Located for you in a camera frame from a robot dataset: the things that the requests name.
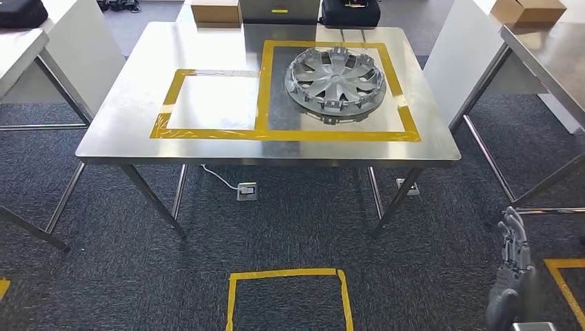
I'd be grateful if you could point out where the stainless steel table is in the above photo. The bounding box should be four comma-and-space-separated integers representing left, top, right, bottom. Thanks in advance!
75, 20, 462, 241
450, 21, 585, 217
0, 28, 95, 253

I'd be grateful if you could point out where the black cable bundle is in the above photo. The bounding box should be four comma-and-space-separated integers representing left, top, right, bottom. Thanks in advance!
97, 0, 141, 14

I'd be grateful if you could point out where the brown cardboard box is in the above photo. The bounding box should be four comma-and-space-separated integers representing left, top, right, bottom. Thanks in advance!
490, 0, 568, 26
189, 0, 242, 25

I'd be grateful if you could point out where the black bag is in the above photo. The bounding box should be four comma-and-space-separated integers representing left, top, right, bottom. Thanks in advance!
0, 0, 50, 29

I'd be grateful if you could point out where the floor outlet plate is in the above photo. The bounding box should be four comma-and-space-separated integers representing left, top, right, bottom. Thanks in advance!
237, 182, 259, 202
396, 178, 420, 197

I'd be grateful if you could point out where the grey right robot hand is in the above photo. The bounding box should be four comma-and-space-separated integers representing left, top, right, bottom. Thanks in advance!
485, 206, 537, 331

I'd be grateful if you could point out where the white floor cable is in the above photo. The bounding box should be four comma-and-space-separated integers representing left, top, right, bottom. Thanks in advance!
200, 164, 241, 191

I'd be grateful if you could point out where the large yellow tape rectangle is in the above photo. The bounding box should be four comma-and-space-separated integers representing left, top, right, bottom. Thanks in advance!
149, 40, 422, 143

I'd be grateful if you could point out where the grey plastic wheel hubcap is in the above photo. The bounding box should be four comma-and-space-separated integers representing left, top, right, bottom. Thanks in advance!
284, 46, 387, 117

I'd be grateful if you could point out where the white desk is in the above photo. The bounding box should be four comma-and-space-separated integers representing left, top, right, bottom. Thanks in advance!
422, 0, 585, 136
0, 0, 126, 121

